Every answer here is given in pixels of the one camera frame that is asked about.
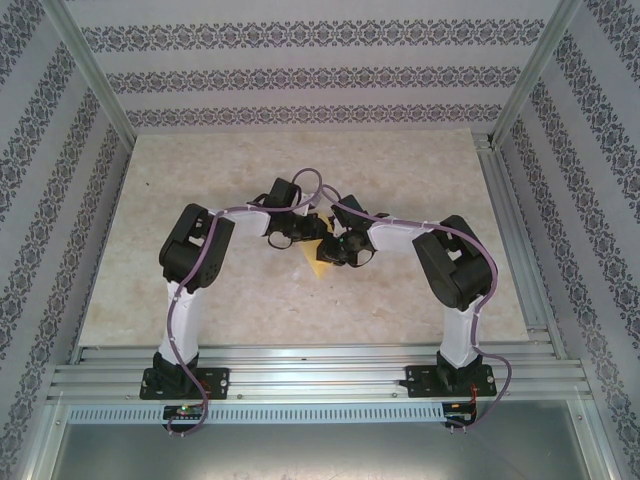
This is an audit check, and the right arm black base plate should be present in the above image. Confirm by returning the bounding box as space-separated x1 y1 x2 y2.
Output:
404 363 498 399

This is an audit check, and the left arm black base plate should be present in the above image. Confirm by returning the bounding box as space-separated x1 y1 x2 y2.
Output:
139 366 232 402

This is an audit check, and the slotted grey cable duct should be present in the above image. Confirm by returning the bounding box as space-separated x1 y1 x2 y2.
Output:
67 402 447 426

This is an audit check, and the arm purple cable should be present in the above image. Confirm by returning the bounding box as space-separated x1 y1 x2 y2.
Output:
166 167 324 439
319 184 512 436

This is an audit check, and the aluminium side rail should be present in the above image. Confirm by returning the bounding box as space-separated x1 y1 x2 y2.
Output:
471 131 570 359

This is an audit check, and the grey metal sheet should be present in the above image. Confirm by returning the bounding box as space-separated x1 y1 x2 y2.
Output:
48 399 604 480

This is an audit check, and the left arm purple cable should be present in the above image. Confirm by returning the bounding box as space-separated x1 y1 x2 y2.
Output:
166 167 324 439

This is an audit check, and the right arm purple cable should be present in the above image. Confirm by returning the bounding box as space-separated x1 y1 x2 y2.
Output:
319 184 512 436

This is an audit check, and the aluminium frame bar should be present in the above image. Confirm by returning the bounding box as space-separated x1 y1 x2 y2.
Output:
491 0 585 152
38 0 138 147
569 394 632 480
8 390 70 480

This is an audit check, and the aluminium mounting rail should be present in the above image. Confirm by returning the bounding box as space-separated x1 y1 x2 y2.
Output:
47 343 596 402

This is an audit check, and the yellow paper sheet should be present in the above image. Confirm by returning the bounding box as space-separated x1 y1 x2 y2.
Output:
298 211 337 279

